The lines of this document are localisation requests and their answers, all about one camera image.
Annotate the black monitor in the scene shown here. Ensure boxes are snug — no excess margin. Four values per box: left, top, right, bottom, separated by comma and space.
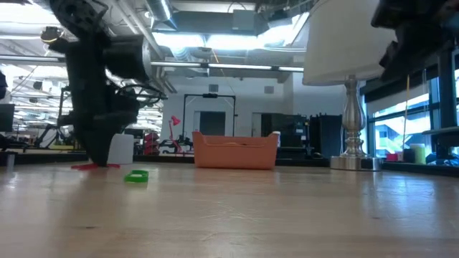
0, 103, 16, 133

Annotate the black gantry frame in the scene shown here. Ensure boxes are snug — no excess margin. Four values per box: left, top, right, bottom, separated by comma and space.
181, 92, 237, 143

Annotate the red desk lamp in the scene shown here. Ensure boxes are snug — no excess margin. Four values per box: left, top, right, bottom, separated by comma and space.
168, 115, 183, 154

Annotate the green rubber band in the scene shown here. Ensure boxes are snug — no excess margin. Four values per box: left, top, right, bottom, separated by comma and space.
123, 169, 150, 184

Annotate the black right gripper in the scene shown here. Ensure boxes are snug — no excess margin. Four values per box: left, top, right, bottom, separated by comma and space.
382, 0, 459, 82

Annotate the orange plastic bin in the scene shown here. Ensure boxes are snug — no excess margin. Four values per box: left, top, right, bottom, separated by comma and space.
191, 130, 280, 171

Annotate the silver metal cylinder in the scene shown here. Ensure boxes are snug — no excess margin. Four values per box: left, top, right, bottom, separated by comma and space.
4, 150, 17, 171

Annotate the red rubber band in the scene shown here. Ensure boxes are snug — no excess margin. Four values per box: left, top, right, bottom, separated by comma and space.
70, 163, 121, 171

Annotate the white shade silver table lamp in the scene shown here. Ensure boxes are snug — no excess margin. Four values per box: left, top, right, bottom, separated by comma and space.
302, 0, 399, 172

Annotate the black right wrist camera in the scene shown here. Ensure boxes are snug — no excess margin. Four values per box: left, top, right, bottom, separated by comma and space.
371, 0, 449, 29

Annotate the black equipment rack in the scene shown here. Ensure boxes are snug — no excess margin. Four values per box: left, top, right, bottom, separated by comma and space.
261, 113, 310, 161

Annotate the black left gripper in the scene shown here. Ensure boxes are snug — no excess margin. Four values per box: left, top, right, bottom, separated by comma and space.
57, 93, 140, 167

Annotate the black cabinet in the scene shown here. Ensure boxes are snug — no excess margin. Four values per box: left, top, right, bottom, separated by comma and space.
309, 113, 344, 159

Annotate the yellow green spool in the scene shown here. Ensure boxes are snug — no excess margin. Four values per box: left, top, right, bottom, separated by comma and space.
410, 143, 427, 166

